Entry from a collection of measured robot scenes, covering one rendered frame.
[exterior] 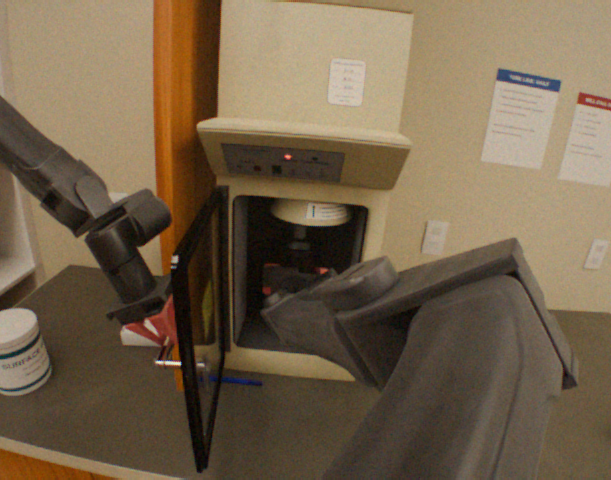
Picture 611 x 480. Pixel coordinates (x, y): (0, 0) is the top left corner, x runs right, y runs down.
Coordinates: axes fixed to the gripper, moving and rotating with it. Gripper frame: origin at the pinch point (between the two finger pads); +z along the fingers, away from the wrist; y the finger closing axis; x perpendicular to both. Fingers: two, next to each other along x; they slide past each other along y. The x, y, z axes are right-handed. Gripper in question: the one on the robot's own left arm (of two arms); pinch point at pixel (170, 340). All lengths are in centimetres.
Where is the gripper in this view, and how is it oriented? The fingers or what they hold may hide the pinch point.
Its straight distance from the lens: 59.5
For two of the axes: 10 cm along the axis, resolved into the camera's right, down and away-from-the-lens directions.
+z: 3.4, 8.6, 3.8
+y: -9.4, 3.3, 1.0
